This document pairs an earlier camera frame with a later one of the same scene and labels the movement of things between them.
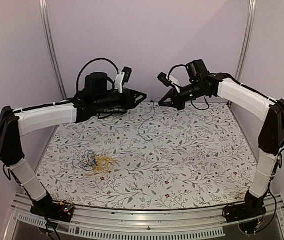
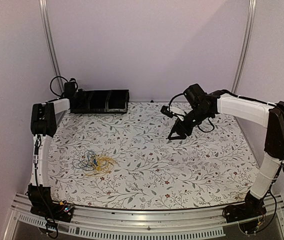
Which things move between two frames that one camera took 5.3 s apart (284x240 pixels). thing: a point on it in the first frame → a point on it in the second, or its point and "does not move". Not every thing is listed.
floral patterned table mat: (150, 156) does not move
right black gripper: (176, 101) → (181, 127)
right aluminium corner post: (246, 39) does not move
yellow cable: (102, 165) does not move
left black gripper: (130, 103) → (82, 96)
